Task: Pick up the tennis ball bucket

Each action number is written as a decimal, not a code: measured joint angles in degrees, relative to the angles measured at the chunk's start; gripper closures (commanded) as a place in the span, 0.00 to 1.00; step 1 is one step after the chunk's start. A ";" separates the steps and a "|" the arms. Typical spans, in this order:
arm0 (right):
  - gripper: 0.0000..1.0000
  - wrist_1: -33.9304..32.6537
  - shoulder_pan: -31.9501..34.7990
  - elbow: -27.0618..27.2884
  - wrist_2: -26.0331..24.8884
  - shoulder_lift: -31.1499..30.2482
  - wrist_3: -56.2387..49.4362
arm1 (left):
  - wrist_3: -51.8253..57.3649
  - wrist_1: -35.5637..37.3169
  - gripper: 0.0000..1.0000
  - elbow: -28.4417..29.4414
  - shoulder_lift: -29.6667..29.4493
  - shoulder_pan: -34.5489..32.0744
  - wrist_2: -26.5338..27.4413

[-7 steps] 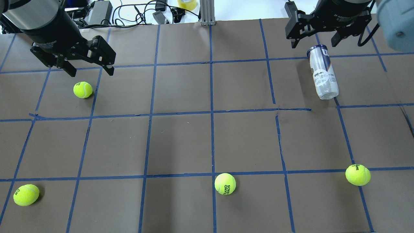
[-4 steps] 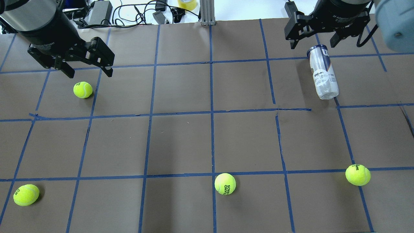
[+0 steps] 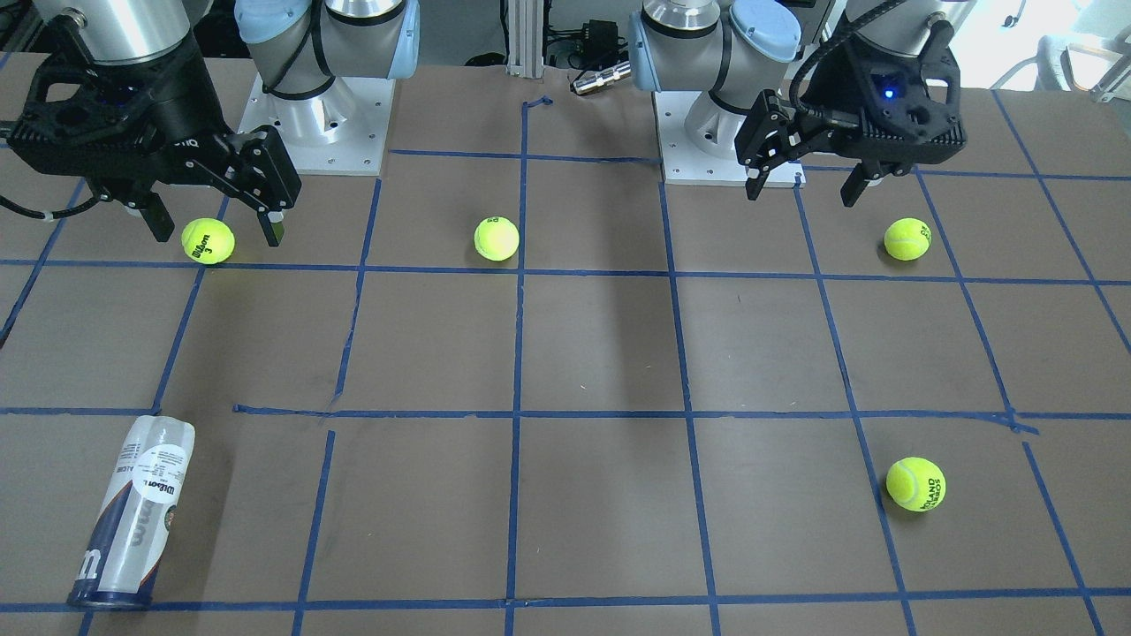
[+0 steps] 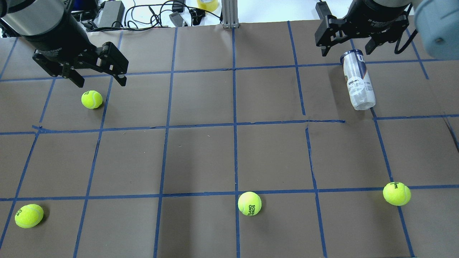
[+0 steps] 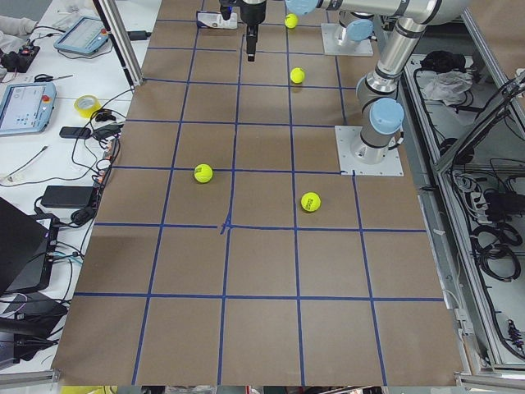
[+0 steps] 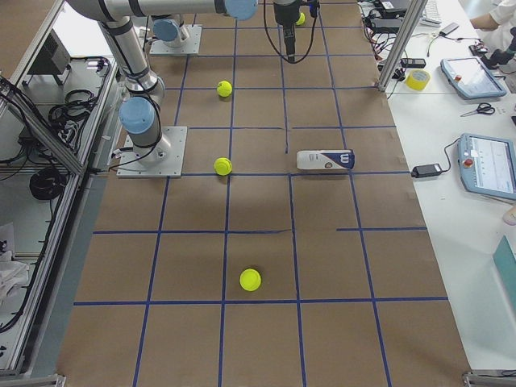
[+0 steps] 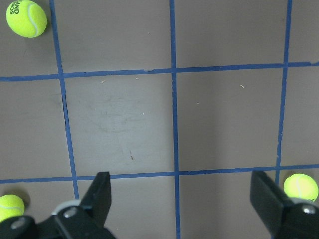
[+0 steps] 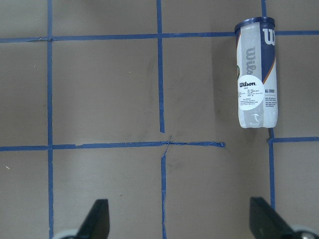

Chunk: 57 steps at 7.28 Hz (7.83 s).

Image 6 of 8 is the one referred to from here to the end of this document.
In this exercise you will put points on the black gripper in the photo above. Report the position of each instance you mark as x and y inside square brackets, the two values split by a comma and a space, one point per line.
[286, 12]

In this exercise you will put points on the white blue tennis ball can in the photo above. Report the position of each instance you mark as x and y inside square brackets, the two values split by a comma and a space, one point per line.
[325, 159]

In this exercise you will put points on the tennis ball near arm bases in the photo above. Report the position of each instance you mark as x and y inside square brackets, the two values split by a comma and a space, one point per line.
[224, 89]

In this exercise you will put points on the metal base plate arm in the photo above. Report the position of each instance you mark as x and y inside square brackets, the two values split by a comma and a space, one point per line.
[187, 43]
[164, 160]

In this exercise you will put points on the tennis ball far corner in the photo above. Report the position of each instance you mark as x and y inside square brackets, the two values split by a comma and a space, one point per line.
[301, 19]

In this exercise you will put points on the tennis ball centre table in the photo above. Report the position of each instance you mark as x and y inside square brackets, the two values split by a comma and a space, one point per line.
[222, 166]

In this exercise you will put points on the tennis ball near can side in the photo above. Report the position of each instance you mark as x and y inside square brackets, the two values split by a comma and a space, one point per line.
[250, 279]

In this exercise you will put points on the black phone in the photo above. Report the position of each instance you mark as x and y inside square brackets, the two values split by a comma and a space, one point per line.
[413, 63]

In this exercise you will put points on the yellow tape roll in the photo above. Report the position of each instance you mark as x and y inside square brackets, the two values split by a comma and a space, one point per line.
[418, 79]

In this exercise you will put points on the blue teach pendant far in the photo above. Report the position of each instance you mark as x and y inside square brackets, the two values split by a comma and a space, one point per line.
[471, 79]

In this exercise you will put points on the blue teach pendant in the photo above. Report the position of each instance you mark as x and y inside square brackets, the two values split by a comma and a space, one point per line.
[487, 165]
[471, 79]

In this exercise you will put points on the black power adapter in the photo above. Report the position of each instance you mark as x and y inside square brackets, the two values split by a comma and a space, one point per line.
[426, 170]

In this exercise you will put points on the brown paper table cover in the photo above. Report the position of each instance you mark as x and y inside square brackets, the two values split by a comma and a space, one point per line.
[351, 293]

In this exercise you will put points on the blue teach pendant near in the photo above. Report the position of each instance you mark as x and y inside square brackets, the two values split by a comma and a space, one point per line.
[487, 165]

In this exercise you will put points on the aluminium frame post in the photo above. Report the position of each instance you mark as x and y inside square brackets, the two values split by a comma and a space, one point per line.
[409, 23]

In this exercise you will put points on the black handled scissors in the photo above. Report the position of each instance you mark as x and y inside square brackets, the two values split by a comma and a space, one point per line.
[483, 108]

